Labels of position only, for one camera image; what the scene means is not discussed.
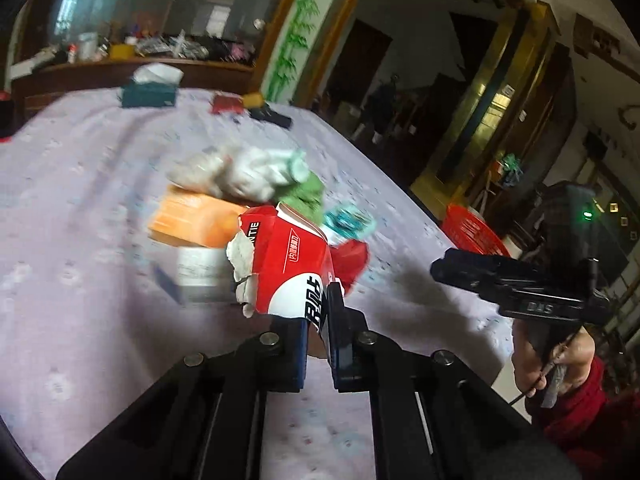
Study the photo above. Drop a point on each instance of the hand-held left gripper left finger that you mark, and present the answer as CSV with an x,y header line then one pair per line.
x,y
296,360

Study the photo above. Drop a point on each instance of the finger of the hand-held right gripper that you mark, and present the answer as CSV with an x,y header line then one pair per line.
x,y
475,260
462,277

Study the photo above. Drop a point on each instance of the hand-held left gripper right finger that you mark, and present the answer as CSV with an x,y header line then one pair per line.
x,y
337,345

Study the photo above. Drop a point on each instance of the red plastic basket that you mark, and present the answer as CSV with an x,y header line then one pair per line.
x,y
472,232

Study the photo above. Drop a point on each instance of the red and white carton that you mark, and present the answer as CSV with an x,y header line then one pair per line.
x,y
285,260

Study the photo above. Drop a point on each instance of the green cloth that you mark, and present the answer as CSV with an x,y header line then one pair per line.
x,y
305,195

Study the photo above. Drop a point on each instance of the orange box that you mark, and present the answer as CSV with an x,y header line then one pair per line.
x,y
200,220

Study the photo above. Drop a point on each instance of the person's right hand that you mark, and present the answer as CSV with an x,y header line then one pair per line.
x,y
575,355

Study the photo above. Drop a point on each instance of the red crumpled wrapper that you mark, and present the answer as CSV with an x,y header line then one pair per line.
x,y
350,260

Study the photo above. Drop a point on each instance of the teal plastic bag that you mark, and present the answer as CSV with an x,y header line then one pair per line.
x,y
511,167

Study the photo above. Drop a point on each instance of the teal wrapper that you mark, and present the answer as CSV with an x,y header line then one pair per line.
x,y
347,222

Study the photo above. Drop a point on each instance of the white box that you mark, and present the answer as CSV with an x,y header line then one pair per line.
x,y
200,270

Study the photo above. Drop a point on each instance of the lilac floral tablecloth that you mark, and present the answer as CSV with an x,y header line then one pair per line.
x,y
100,260

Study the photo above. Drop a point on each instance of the dark wooden door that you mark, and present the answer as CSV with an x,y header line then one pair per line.
x,y
360,60

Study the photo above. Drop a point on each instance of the black device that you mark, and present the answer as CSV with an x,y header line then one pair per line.
x,y
272,116

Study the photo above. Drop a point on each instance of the yellow tape roll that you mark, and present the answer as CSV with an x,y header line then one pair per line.
x,y
253,100

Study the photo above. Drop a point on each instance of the red packet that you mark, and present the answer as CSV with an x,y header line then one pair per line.
x,y
226,103

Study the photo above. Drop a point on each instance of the wooden cabinet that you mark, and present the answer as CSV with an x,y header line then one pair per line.
x,y
200,72

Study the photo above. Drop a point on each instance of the teal tissue box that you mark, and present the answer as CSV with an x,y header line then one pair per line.
x,y
147,94

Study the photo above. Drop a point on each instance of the pile of assorted shelf items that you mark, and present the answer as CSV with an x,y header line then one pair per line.
x,y
165,46

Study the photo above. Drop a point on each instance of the wood-framed glass partition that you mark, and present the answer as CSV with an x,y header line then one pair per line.
x,y
150,5

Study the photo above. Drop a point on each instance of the golden door frame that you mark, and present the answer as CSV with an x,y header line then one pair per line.
x,y
520,60

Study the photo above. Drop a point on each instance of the wooden wall rack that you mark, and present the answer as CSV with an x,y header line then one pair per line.
x,y
595,37

